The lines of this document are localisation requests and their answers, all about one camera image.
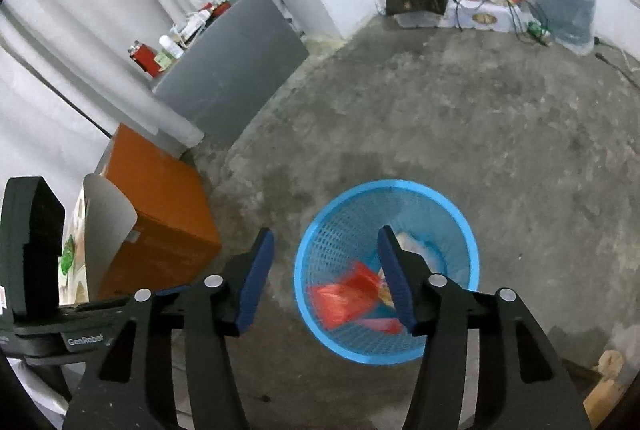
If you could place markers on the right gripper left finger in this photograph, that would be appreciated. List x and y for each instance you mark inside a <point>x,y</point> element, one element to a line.
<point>128,383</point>

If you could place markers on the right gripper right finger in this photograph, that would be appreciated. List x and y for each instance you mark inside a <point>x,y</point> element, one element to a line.
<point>522,383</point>

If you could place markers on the red snack wrapper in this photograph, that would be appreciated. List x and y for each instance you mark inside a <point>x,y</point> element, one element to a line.
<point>361,296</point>

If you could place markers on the orange cardboard box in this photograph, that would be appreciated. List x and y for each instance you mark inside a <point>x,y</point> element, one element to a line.
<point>174,237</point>

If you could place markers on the red can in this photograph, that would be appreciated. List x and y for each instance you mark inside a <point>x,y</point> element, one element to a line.
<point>144,57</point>

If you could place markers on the white bottle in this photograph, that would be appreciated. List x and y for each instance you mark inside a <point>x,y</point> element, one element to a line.
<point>171,47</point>

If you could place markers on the grey cabinet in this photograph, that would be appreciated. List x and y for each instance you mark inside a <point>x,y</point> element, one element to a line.
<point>232,69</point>

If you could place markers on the white curtain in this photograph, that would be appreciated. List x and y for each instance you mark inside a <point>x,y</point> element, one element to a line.
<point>67,83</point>

